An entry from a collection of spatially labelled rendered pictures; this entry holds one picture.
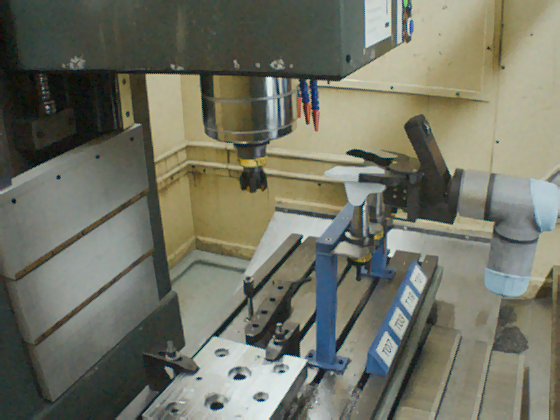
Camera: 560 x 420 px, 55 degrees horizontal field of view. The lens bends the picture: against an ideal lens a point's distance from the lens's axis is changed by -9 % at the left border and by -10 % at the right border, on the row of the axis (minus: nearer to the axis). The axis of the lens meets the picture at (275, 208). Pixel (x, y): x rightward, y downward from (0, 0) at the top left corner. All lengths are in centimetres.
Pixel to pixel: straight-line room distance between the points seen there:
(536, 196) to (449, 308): 107
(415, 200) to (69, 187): 72
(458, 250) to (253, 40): 138
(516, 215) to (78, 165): 88
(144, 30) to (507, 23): 123
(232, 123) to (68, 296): 60
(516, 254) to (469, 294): 104
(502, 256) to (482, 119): 105
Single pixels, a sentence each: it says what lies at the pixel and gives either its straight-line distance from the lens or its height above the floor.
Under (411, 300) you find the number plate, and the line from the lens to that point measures 156.
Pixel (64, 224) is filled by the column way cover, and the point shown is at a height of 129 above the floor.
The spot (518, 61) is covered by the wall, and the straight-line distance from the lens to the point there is 188.
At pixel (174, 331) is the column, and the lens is 178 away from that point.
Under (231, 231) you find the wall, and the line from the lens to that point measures 240.
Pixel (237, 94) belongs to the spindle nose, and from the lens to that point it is 90.
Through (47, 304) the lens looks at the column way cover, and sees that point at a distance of 129.
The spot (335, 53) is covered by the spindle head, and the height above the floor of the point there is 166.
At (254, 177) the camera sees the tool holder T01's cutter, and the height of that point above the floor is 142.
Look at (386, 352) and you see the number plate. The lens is 137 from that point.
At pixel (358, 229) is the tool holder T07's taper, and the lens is 122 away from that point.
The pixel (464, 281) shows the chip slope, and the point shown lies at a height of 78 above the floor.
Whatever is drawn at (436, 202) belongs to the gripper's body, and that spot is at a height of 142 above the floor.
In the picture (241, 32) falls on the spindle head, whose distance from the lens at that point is 83.
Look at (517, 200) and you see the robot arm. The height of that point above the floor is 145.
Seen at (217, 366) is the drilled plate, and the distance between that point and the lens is 126.
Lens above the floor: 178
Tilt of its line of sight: 24 degrees down
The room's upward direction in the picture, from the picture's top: 3 degrees counter-clockwise
